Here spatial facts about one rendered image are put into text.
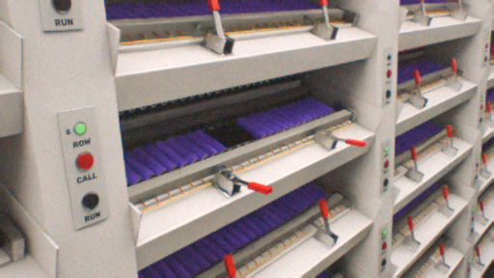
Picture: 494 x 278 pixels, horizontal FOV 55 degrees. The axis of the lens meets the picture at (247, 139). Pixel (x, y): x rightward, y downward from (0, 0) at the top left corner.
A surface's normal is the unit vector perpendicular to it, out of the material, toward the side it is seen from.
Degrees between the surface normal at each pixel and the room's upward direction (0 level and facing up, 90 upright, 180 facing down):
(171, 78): 112
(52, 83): 90
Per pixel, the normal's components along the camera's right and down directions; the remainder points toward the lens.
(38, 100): 0.76, 0.14
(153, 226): 0.23, -0.84
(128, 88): 0.72, 0.48
